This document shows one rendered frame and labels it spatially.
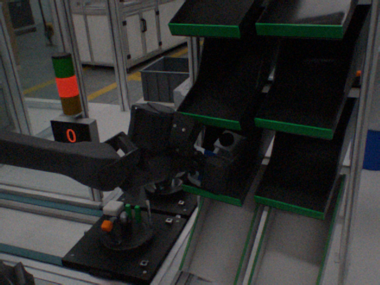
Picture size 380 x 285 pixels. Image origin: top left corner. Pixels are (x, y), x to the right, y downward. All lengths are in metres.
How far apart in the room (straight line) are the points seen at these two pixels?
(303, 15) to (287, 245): 0.47
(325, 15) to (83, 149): 0.42
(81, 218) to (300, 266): 0.68
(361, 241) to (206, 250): 0.51
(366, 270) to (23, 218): 0.99
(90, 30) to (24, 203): 5.22
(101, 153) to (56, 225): 0.73
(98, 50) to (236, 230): 5.70
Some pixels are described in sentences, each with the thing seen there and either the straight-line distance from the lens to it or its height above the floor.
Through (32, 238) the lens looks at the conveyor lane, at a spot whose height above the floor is 0.92.
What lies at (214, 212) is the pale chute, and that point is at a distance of 0.96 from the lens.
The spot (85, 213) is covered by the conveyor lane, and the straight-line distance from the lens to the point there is 1.29.
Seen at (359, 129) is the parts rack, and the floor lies 1.32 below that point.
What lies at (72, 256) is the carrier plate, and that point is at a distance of 1.10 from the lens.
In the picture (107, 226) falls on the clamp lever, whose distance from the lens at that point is 1.00.
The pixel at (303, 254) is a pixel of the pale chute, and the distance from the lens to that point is 0.92.
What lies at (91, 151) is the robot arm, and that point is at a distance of 0.61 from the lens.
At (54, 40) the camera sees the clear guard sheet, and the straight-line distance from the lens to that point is 1.16.
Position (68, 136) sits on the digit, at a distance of 1.17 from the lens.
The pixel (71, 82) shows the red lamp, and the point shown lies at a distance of 1.11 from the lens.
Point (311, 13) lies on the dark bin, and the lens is 0.72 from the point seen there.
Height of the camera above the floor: 1.65
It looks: 26 degrees down
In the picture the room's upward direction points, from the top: 4 degrees counter-clockwise
